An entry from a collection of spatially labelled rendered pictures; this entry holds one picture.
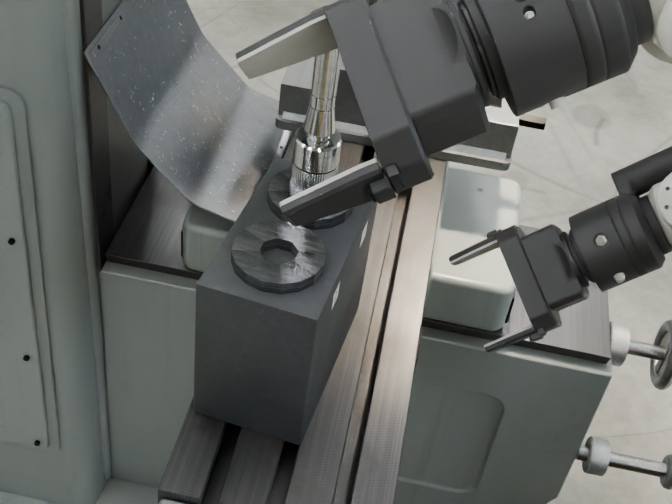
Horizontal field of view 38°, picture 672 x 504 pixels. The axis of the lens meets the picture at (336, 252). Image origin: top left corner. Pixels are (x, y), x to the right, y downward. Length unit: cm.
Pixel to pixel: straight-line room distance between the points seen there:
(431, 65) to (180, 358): 113
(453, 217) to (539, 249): 45
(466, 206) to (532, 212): 146
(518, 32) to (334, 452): 60
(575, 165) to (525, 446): 174
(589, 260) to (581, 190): 211
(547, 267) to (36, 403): 95
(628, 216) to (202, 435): 49
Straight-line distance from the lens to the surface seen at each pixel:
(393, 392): 108
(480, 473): 170
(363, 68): 54
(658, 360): 170
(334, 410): 105
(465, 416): 159
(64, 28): 127
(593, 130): 344
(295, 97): 141
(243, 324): 91
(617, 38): 54
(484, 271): 142
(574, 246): 105
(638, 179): 106
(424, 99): 53
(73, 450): 178
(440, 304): 142
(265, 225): 94
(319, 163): 94
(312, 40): 59
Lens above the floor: 177
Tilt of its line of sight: 41 degrees down
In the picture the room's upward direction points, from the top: 9 degrees clockwise
